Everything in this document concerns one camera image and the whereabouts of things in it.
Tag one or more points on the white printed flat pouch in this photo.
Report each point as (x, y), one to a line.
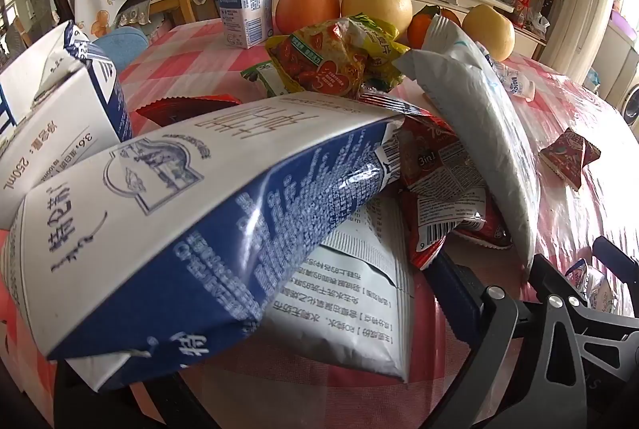
(344, 309)

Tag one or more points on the red instant tea packet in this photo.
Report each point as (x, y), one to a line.
(444, 174)

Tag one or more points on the blue cushioned stool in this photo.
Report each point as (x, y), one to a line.
(122, 47)

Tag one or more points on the small white tube wrapper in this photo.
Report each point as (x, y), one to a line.
(516, 84)

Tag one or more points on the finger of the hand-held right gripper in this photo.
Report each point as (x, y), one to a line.
(549, 276)
(616, 259)

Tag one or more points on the red white checkered tablecloth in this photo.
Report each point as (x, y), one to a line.
(574, 219)

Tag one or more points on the plain orange tangerine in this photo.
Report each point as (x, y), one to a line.
(451, 16)

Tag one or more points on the small white blue wrapper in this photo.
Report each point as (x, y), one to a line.
(594, 286)

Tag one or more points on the upright blue white milk carton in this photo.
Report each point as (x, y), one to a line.
(60, 109)

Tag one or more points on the small yellow pear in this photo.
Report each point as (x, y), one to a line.
(489, 32)

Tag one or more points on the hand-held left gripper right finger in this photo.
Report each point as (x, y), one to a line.
(457, 294)

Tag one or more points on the grey silver pouch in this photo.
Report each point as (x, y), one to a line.
(474, 129)

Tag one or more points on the tangerine with green leaf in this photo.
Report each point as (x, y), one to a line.
(418, 29)

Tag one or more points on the blue white milk carton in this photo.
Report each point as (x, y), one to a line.
(60, 109)
(164, 219)

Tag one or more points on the red packaged item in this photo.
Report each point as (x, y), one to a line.
(524, 4)

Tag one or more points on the flat red wrapper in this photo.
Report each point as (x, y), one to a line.
(184, 109)

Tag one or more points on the red apple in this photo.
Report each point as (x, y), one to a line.
(307, 7)

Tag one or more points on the small red triangular wrapper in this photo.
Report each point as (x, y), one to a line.
(569, 154)

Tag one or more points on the white washing machine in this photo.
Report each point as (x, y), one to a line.
(631, 102)

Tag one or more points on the yellow red snack wrapper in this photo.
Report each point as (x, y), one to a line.
(324, 54)

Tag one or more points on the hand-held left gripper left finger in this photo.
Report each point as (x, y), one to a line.
(75, 401)

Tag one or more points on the large yellow pear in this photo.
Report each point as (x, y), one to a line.
(377, 2)

